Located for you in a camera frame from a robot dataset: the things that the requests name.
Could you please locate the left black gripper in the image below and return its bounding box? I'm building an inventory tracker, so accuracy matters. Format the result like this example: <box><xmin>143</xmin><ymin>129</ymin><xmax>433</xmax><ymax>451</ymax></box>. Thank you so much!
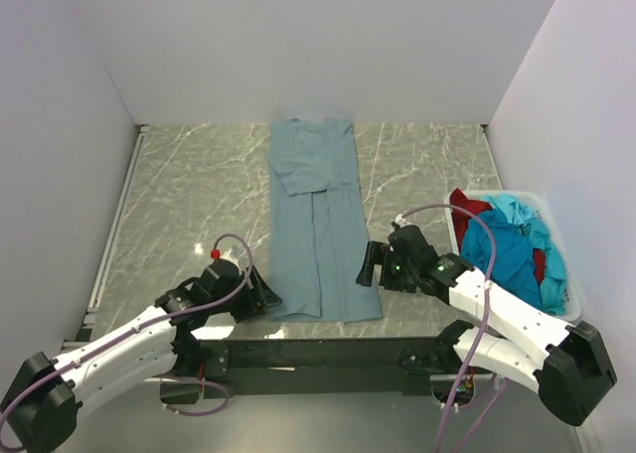
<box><xmin>209</xmin><ymin>264</ymin><xmax>281</xmax><ymax>323</ymax></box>

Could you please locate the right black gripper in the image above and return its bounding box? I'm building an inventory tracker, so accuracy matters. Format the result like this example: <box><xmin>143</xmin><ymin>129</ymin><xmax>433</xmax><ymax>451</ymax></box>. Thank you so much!
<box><xmin>356</xmin><ymin>240</ymin><xmax>418</xmax><ymax>294</ymax></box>

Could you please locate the grey blue t shirt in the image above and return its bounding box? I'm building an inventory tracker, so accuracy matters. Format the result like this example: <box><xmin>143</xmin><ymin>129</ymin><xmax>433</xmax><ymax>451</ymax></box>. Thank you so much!
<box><xmin>267</xmin><ymin>119</ymin><xmax>383</xmax><ymax>323</ymax></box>

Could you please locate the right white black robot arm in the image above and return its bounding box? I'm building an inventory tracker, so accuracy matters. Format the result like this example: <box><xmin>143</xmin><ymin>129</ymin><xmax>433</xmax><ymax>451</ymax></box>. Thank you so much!
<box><xmin>356</xmin><ymin>225</ymin><xmax>617</xmax><ymax>426</ymax></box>

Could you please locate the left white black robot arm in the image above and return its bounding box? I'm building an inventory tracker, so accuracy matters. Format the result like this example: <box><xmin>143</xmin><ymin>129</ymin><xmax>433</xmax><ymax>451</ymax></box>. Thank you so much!
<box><xmin>1</xmin><ymin>259</ymin><xmax>282</xmax><ymax>452</ymax></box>

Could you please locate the black base crossbar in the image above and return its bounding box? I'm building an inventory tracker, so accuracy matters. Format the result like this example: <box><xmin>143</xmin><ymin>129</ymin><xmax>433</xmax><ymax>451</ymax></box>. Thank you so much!
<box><xmin>172</xmin><ymin>337</ymin><xmax>462</xmax><ymax>395</ymax></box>

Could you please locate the red t shirt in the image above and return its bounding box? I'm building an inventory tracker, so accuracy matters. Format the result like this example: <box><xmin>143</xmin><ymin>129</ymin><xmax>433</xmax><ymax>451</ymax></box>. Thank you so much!
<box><xmin>449</xmin><ymin>188</ymin><xmax>546</xmax><ymax>290</ymax></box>

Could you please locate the bright blue t shirt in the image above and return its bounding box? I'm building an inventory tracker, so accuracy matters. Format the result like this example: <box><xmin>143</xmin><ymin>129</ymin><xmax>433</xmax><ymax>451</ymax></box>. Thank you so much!
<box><xmin>449</xmin><ymin>189</ymin><xmax>567</xmax><ymax>316</ymax></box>

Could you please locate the white plastic laundry basket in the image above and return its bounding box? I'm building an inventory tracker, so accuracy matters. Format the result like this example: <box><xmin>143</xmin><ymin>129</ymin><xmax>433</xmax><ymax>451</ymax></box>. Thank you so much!
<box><xmin>460</xmin><ymin>189</ymin><xmax>581</xmax><ymax>323</ymax></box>

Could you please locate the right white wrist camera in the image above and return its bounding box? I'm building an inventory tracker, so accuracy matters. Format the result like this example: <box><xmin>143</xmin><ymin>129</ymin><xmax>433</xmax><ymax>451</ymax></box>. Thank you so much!
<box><xmin>392</xmin><ymin>214</ymin><xmax>409</xmax><ymax>228</ymax></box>

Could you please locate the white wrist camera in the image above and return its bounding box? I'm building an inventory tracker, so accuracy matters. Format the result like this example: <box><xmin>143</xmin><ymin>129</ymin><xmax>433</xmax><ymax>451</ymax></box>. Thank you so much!
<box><xmin>392</xmin><ymin>214</ymin><xmax>409</xmax><ymax>228</ymax></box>
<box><xmin>210</xmin><ymin>246</ymin><xmax>240</xmax><ymax>265</ymax></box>

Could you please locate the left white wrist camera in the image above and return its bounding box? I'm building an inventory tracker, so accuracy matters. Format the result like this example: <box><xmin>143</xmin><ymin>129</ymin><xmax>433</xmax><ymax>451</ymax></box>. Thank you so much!
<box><xmin>210</xmin><ymin>246</ymin><xmax>240</xmax><ymax>265</ymax></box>

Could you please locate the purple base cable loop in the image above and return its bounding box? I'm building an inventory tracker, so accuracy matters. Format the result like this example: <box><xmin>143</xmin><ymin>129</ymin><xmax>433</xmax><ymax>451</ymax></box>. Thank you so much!
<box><xmin>159</xmin><ymin>377</ymin><xmax>234</xmax><ymax>417</ymax></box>

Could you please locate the aluminium frame rail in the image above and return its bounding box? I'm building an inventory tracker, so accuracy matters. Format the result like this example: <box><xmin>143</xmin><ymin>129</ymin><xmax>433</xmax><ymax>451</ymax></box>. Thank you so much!
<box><xmin>59</xmin><ymin>338</ymin><xmax>577</xmax><ymax>382</ymax></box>

